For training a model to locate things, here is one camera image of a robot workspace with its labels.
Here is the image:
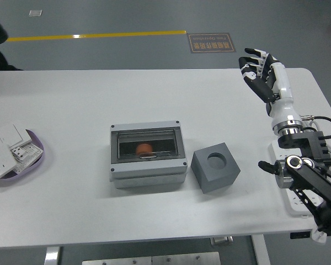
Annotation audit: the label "metal base plate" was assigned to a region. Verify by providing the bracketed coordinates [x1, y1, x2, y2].
[82, 251, 222, 265]

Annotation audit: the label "purple tray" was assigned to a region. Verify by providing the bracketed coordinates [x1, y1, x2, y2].
[0, 129, 45, 181]

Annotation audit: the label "grey cube with round hole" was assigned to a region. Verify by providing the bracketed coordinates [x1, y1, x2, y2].
[190, 142, 242, 195]

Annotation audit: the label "white wall switch plate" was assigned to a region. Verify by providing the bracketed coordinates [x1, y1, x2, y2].
[0, 124, 34, 149]

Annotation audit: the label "brown floor sign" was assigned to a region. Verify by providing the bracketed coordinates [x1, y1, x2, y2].
[186, 33, 237, 54]

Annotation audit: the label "metal table bracket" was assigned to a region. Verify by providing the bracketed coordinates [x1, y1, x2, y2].
[210, 236, 234, 247]

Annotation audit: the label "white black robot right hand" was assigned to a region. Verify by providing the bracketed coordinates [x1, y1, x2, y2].
[238, 47, 304, 133]

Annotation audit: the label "white circuit breaker module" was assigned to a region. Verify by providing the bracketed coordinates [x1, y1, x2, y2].
[9, 142, 44, 172]

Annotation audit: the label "white power strip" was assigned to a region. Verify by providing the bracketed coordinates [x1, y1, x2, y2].
[268, 139, 314, 218]

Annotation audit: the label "grey enclosure box with lid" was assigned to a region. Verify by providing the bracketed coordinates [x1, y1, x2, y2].
[109, 120, 189, 190]

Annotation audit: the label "yellow floor tape line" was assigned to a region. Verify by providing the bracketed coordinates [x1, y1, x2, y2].
[6, 30, 188, 43]

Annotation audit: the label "white table leg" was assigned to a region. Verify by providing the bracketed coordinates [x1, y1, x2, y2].
[250, 234, 271, 265]
[44, 246, 61, 265]

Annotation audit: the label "black desk control panel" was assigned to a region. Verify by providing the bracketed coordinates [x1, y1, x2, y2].
[290, 231, 312, 240]

